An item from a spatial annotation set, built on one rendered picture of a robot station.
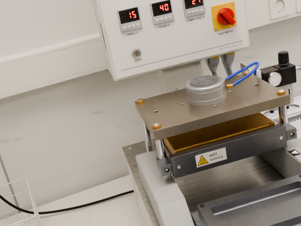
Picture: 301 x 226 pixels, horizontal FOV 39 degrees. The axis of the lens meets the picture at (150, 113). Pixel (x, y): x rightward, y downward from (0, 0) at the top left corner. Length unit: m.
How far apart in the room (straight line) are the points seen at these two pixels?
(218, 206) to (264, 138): 0.17
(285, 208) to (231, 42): 0.43
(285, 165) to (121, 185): 0.60
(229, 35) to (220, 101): 0.21
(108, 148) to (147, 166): 0.48
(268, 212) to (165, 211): 0.17
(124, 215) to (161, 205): 0.45
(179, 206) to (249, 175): 0.23
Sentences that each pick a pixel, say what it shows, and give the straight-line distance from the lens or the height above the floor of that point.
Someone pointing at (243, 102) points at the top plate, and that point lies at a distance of 0.83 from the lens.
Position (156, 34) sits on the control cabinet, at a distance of 0.94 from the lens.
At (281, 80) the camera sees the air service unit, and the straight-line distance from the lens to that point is 1.07.
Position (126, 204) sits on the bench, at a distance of 1.24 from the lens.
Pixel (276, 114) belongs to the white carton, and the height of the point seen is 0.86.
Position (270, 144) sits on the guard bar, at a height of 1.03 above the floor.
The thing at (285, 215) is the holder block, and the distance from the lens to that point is 0.71.
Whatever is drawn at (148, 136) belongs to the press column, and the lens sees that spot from 0.94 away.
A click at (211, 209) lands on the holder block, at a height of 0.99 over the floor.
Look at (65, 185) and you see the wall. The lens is 1.37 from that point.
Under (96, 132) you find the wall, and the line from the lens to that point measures 1.32.
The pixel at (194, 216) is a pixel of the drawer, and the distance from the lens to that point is 0.76.
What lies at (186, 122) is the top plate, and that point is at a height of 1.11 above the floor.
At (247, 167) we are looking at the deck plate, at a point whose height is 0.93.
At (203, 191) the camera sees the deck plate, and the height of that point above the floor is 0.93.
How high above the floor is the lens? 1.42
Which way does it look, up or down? 22 degrees down
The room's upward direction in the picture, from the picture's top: 11 degrees counter-clockwise
